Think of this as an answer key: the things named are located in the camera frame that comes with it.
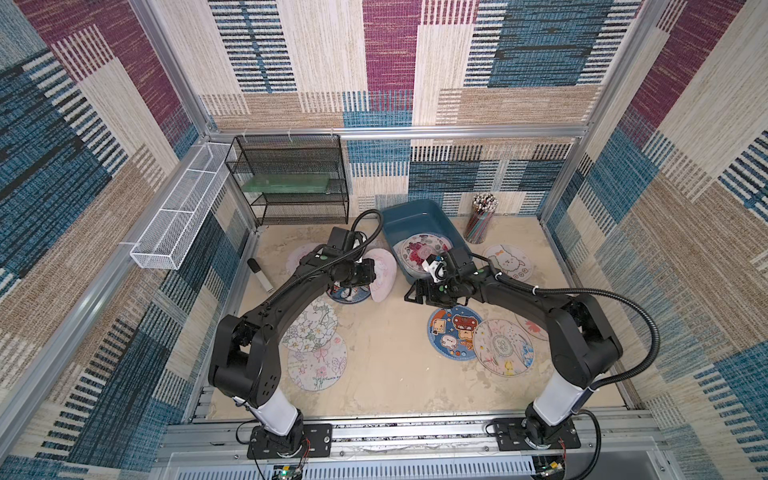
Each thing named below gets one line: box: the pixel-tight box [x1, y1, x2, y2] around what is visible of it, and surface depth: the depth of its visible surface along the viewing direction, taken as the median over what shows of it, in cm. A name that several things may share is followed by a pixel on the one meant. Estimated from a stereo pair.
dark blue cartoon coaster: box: [326, 282, 371, 304], surface depth 101 cm
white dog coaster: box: [483, 244, 534, 282], surface depth 110 cm
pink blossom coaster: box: [287, 332, 347, 392], surface depth 87 cm
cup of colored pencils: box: [464, 193, 499, 244], surface depth 106 cm
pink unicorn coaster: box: [363, 248, 398, 303], surface depth 96 cm
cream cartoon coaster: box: [474, 318, 535, 377], surface depth 89 cm
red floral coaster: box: [393, 234, 453, 276], surface depth 113 cm
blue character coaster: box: [427, 305, 483, 361], surface depth 93 cm
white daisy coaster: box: [281, 301, 338, 353], surface depth 93 cm
